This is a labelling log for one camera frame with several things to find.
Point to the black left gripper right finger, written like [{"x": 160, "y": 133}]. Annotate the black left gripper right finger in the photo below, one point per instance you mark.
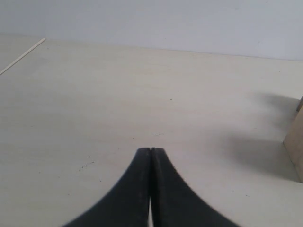
[{"x": 174, "y": 203}]

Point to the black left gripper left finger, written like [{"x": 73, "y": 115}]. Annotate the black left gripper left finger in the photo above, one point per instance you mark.
[{"x": 127, "y": 203}]

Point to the largest wooden cube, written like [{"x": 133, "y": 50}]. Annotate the largest wooden cube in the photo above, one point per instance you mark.
[{"x": 293, "y": 141}]

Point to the thin white stick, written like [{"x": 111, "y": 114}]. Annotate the thin white stick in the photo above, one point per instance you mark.
[{"x": 22, "y": 55}]

